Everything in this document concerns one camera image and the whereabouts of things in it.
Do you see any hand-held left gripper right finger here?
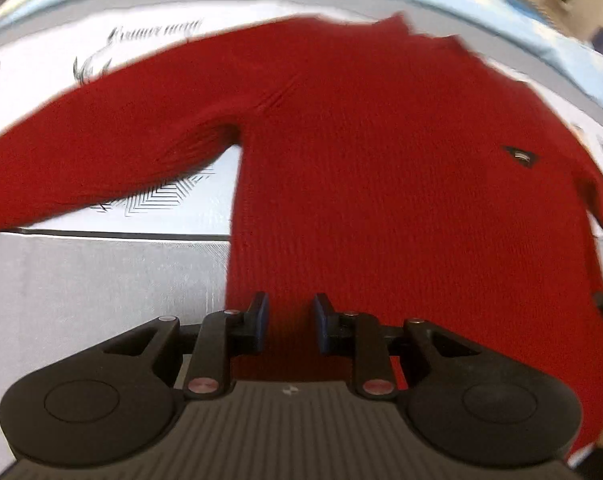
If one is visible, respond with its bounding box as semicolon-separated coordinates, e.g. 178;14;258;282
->
313;293;485;401

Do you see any white printed bed sheet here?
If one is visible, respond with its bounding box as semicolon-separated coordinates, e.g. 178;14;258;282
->
0;9;603;242

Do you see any red knit sweater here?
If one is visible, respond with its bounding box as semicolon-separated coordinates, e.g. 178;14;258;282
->
0;12;603;466

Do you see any grey bed sheet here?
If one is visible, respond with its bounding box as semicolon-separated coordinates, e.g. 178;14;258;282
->
0;230;233;480

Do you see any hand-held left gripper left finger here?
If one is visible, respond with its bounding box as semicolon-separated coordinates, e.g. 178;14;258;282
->
102;291;271;401

